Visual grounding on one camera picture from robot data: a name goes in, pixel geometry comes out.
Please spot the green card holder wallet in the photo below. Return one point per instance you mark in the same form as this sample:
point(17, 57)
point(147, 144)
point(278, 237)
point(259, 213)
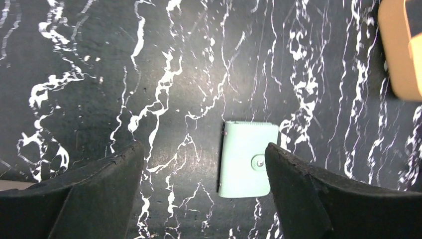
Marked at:
point(242, 167)

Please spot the tan oval tray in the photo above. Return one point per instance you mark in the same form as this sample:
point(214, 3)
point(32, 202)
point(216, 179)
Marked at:
point(403, 52)

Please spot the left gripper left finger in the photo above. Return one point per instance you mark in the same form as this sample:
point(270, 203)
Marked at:
point(90, 202)

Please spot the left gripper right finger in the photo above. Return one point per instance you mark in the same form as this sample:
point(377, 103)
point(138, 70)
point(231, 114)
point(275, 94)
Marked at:
point(314, 203)

